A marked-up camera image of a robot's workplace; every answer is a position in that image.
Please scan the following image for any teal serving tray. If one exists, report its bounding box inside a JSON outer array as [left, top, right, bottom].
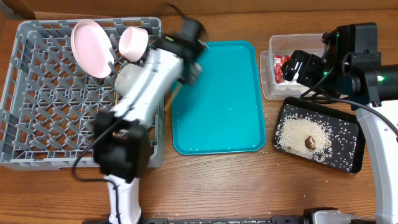
[[172, 40, 266, 156]]

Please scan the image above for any black tray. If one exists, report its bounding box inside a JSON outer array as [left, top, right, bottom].
[[272, 96, 366, 174]]

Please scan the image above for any grey-green bowl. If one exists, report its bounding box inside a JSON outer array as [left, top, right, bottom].
[[114, 63, 144, 96]]

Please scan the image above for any food leftover brown chunk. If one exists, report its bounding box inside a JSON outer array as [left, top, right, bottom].
[[304, 136, 316, 151]]

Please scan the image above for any grey dishwasher rack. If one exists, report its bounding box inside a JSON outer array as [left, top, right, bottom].
[[1, 17, 162, 170]]

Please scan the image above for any white shallow bowl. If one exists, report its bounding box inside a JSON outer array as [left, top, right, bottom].
[[118, 27, 149, 62]]

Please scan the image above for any clear plastic bin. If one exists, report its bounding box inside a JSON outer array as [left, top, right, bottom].
[[259, 34, 325, 100]]

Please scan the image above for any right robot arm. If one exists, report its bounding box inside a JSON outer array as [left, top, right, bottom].
[[282, 22, 397, 223]]

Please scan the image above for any red snack wrapper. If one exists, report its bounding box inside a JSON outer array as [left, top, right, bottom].
[[273, 55, 290, 84]]

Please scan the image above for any large white plate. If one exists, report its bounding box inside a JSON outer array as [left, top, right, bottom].
[[71, 19, 114, 78]]

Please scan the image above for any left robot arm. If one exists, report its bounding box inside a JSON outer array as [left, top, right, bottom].
[[93, 18, 205, 223]]

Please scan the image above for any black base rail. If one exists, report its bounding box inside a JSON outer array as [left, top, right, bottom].
[[141, 215, 304, 224]]

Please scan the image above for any pile of rice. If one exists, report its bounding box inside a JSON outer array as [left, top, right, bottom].
[[275, 113, 358, 170]]

